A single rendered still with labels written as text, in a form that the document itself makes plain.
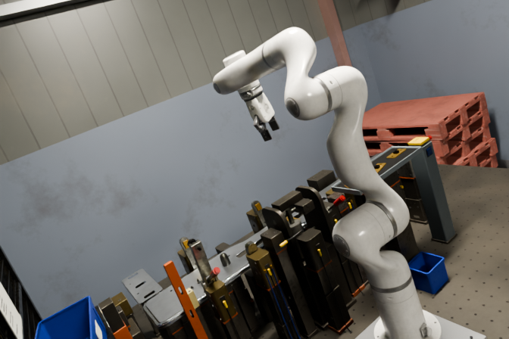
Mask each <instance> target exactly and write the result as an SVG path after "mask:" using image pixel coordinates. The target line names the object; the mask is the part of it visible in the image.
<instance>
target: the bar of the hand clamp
mask: <svg viewBox="0 0 509 339"><path fill-rule="evenodd" d="M187 244H188V246H189V247H190V250H191V252H192V255H193V257H194V259H195V263H196V265H197V267H198V270H199V273H200V275H201V278H202V280H203V281H204V282H205V284H206V285H207V287H208V286H209V285H208V282H207V279H206V277H208V276H209V275H210V274H211V272H212V270H211V266H210V264H209V262H208V258H207V256H206V253H205V250H204V248H203V245H202V243H201V241H200V240H195V239H194V238H191V239H189V240H188V243H187Z"/></svg>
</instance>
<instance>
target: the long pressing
mask: <svg viewBox="0 0 509 339"><path fill-rule="evenodd" d="M339 181H340V179H337V180H336V181H334V182H333V183H331V184H330V185H328V186H326V187H325V188H324V189H322V190H320V191H319V193H320V196H321V197H322V198H326V200H324V201H326V202H328V200H327V197H326V192H327V191H329V190H330V189H331V186H333V185H334V184H336V183H337V182H339ZM298 219H300V220H301V224H302V226H303V228H305V227H307V226H308V225H307V223H306V221H305V218H304V215H302V216H300V217H299V218H298ZM267 230H268V227H267V226H266V227H264V228H263V229H262V230H260V231H259V232H257V233H255V234H253V235H252V236H251V237H249V238H247V239H246V240H244V241H242V242H240V243H238V244H235V245H233V246H231V247H228V248H227V249H226V250H224V251H223V252H221V253H219V254H218V255H216V256H215V257H213V258H212V259H210V260H209V261H208V262H209V264H210V266H211V270H213V269H214V268H215V267H218V268H220V273H219V274H218V276H217V277H218V279H220V280H221V281H222V282H224V284H225V285H228V284H229V283H230V282H232V281H233V280H235V279H236V278H238V277H239V276H240V275H241V274H243V273H244V272H246V271H247V270H249V269H250V268H251V267H250V265H249V263H248V261H247V258H246V254H245V255H243V256H242V257H237V256H238V255H240V254H241V253H242V252H244V251H245V244H246V243H247V242H248V241H253V242H254V243H257V242H259V241H260V240H261V236H260V234H262V233H263V232H265V231H267ZM257 247H259V248H261V249H264V248H265V247H264V244H263V242H262V243H261V244H259V245H258V246H257ZM222 253H226V254H227V256H229V259H230V262H231V264H229V265H228V266H225V267H224V266H223V265H222V263H221V261H220V255H221V254H222ZM197 279H198V280H199V281H201V280H202V278H201V275H200V273H199V270H198V268H197V269H195V270H193V271H192V272H190V273H189V274H188V275H186V276H184V277H183V278H181V280H182V282H183V285H184V287H185V289H188V288H191V286H193V287H194V288H191V289H192V290H193V291H194V293H195V296H196V298H197V300H198V303H199V304H200V303H202V302H204V301H205V300H207V296H206V294H205V292H204V289H203V287H202V286H201V283H200V284H198V282H197ZM142 309H143V311H144V312H145V314H146V315H147V317H149V319H150V320H151V321H152V323H153V324H154V325H155V327H156V328H159V329H161V328H166V327H167V326H169V325H171V324H173V323H174V322H175V321H176V320H178V319H180V318H181V317H182V316H184V315H185V312H184V310H183V308H182V305H181V303H180V301H179V299H178V297H177V295H176V292H175V290H174V289H173V286H172V285H171V286H169V287H168V288H166V289H164V290H163V291H162V292H160V293H159V294H157V295H155V296H154V297H152V298H151V299H149V300H148V301H147V302H146V303H145V304H144V306H143V308H142Z"/></svg>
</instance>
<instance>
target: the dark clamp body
mask: <svg viewBox="0 0 509 339"><path fill-rule="evenodd" d="M324 205H325V208H327V207H331V206H332V205H333V203H330V202H326V201H324ZM331 210H332V211H331V212H330V213H329V214H328V217H329V220H330V223H331V226H332V228H334V226H335V224H336V223H337V222H338V221H339V220H340V219H341V216H340V213H339V209H338V207H336V206H334V207H333V208H332V209H331ZM336 253H337V255H338V258H339V262H340V264H341V267H342V270H343V272H344V275H345V279H346V281H347V284H348V288H349V290H350V293H351V296H352V297H356V296H357V295H358V294H359V293H360V292H361V293H362V295H363V296H365V295H366V294H364V293H363V292H362V290H363V289H365V285H363V283H362V281H361V277H360V274H359V271H358V268H357V265H356V263H355V262H353V261H352V260H350V259H348V258H346V257H344V256H343V255H341V254H340V252H338V251H337V249H336Z"/></svg>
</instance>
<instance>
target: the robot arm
mask: <svg viewBox="0 0 509 339"><path fill-rule="evenodd" d="M316 54H317V48H316V45H315V43H314V41H313V39H312V38H311V37H310V36H309V35H308V34H307V33H306V32H305V31H304V30H302V29H300V28H298V27H291V28H288V29H286V30H283V31H282V32H281V33H279V34H277V35H275V36H274V37H273V38H271V39H269V40H268V41H266V42H265V43H264V44H262V45H260V46H259V47H258V48H256V49H255V50H254V51H252V52H251V53H249V54H247V55H246V54H245V52H244V51H238V52H236V53H234V54H231V55H230V56H229V57H227V58H225V59H224V60H223V64H224V66H225V69H223V70H221V71H220V72H219V73H218V74H217V75H216V76H215V77H214V79H213V87H214V90H215V91H216V92H217V93H219V94H221V95H228V94H230V93H232V92H235V91H238V93H239V95H240V98H241V99H242V100H244V102H245V103H246V105H247V108H248V111H249V113H250V114H251V118H252V119H253V121H254V127H255V128H256V129H257V131H259V133H260V134H261V135H262V137H263V139H264V141H265V142H266V141H269V140H271V139H272V137H271V135H270V133H269V131H268V129H267V127H266V123H269V124H270V127H271V129H272V130H273V131H275V130H278V129H279V124H278V122H277V121H276V120H275V119H276V117H275V116H274V110H273V108H272V106H271V104H270V102H269V101H268V99H267V97H266V96H265V94H264V93H263V92H262V90H263V89H262V87H261V84H260V83H259V81H258V80H259V79H260V78H262V77H264V76H266V75H268V74H270V73H273V72H275V71H277V70H280V69H282V68H284V67H287V80H286V89H285V95H284V101H285V106H286V109H287V110H288V112H290V114H291V115H292V116H293V117H294V118H296V119H298V120H304V121H306V120H313V119H316V118H318V117H321V116H323V115H324V114H327V113H329V112H330V111H332V110H334V113H335V115H334V121H333V125H332V128H331V130H330V131H329V135H328V137H327V140H326V148H327V152H328V155H329V158H330V160H331V163H332V165H333V169H334V170H335V172H336V175H337V176H338V178H339V179H340V181H341V182H342V183H343V184H344V185H346V186H347V187H349V188H352V189H354V190H358V191H362V192H363V193H364V196H365V198H366V202H365V203H364V204H362V205H361V206H359V207H358V208H356V209H355V210H353V211H351V212H350V213H348V214H347V215H345V216H344V217H342V218H341V219H340V220H339V221H338V222H337V223H336V224H335V226H334V228H333V243H334V245H335V248H336V249H337V251H338V252H340V254H341V255H343V256H344V257H346V258H348V259H350V260H352V261H353V262H355V263H357V264H358V265H360V266H361V267H362V268H363V269H364V271H365V273H366V275H367V279H368V281H369V283H370V288H371V291H372V293H373V297H374V300H375V302H376V306H377V309H378V311H379V315H380V319H379V321H378V322H377V323H376V326H375V328H374V337H375V339H441V337H442V329H441V326H440V324H439V321H438V320H437V318H436V317H435V316H433V315H432V314H431V313H428V312H427V311H425V310H422V307H421V304H420V300H419V297H418V294H417V290H416V288H415V284H414V280H413V278H412V274H411V271H410V268H409V265H408V262H407V260H406V259H405V258H404V256H403V255H402V254H400V253H399V252H397V251H394V250H382V251H379V250H380V248H381V247H382V246H383V245H384V244H386V243H388V242H389V241H391V240H392V239H393V238H395V237H396V236H397V235H399V234H400V233H402V232H403V231H404V230H405V228H406V227H407V226H408V223H409V219H410V214H409V210H408V207H407V205H406V203H405V202H404V201H403V200H402V198H401V197H400V196H399V195H398V194H397V193H396V192H395V191H394V190H393V189H392V188H390V187H389V186H388V185H387V184H386V183H385V182H384V181H383V180H382V178H381V177H380V176H379V175H378V173H377V172H376V170H375V169H374V167H373V164H372V162H371V160H370V156H369V154H368V151H367V147H366V145H365V142H364V137H363V132H362V122H363V117H364V111H365V107H366V105H367V96H368V93H367V84H366V81H365V78H364V77H363V75H362V74H361V72H359V71H358V70H357V69H355V68H353V67H348V66H342V67H336V68H333V69H331V70H328V71H326V72H324V73H321V74H319V75H316V76H313V77H311V78H310V77H309V76H308V72H309V70H310V69H311V67H312V65H313V63H314V60H315V57H316ZM262 125H263V127H262Z"/></svg>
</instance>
